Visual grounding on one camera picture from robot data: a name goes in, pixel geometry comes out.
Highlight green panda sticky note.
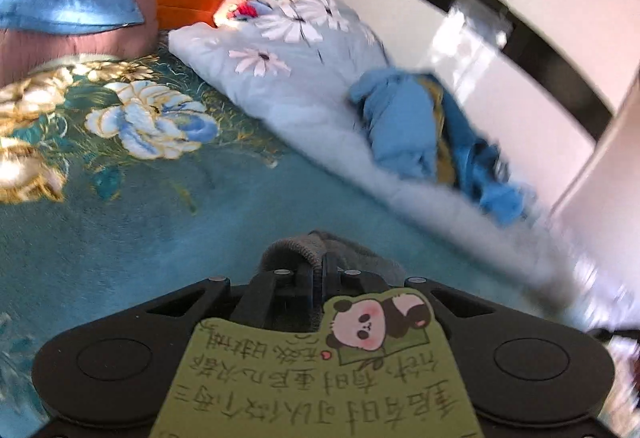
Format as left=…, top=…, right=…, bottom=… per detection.
left=151, top=289, right=483, bottom=438

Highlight light blue floral quilt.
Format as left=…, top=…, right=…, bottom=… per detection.
left=168, top=0, right=577, bottom=304

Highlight grey knit garment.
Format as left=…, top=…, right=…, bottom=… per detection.
left=258, top=230, right=407, bottom=285

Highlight white black glossy wardrobe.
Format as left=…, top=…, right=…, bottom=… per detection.
left=343, top=0, right=639, bottom=221

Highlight teal floral bedspread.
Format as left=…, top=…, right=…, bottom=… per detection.
left=1, top=50, right=540, bottom=437

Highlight blue bundled clothes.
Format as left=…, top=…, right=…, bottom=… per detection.
left=348, top=68, right=527, bottom=226

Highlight pink pillow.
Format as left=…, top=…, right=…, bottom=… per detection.
left=1, top=0, right=158, bottom=86

